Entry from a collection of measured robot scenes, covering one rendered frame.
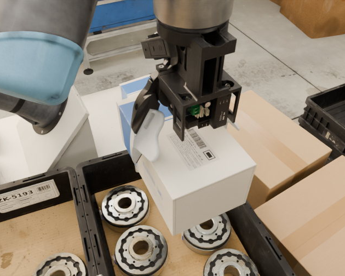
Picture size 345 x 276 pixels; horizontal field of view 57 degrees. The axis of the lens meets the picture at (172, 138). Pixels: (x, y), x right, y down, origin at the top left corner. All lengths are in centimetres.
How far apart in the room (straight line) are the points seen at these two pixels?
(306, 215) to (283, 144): 21
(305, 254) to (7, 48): 61
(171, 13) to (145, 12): 233
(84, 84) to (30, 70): 232
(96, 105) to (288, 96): 164
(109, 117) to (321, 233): 76
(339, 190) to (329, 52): 243
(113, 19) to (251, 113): 179
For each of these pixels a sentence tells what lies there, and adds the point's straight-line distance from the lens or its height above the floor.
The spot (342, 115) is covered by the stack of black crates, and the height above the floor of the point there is 49.
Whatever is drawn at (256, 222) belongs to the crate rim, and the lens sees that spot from 62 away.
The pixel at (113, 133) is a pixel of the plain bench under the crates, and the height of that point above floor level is 70.
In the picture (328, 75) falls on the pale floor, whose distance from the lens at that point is 284.
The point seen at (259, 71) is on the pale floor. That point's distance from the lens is 270.
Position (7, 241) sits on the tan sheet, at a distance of 77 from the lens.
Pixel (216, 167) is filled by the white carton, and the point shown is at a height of 114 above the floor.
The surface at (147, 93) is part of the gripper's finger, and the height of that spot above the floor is 123.
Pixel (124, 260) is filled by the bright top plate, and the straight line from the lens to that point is 65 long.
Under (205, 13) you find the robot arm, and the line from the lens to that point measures 29.
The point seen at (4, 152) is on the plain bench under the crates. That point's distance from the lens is 114.
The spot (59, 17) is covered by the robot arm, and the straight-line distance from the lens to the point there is 25.
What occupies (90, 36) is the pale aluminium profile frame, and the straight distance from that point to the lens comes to 253.
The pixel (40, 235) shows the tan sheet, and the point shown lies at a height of 83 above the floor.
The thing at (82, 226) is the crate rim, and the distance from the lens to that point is 62.
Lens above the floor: 145
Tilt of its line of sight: 46 degrees down
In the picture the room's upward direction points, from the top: straight up
